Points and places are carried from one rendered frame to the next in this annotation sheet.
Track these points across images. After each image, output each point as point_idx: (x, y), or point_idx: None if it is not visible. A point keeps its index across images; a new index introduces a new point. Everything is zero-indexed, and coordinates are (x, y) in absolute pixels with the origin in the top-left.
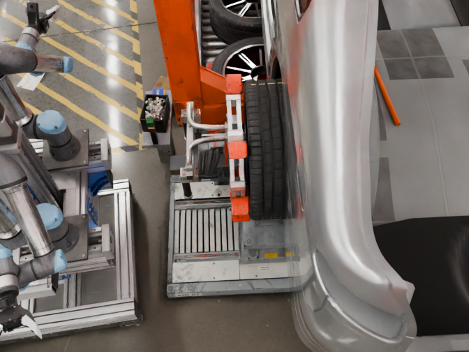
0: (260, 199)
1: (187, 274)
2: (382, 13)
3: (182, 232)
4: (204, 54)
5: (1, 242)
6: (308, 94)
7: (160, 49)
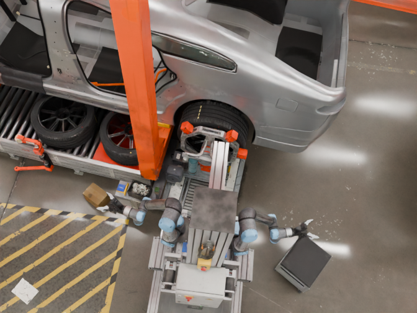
0: (245, 141)
1: None
2: None
3: None
4: None
5: (246, 250)
6: (271, 83)
7: (42, 193)
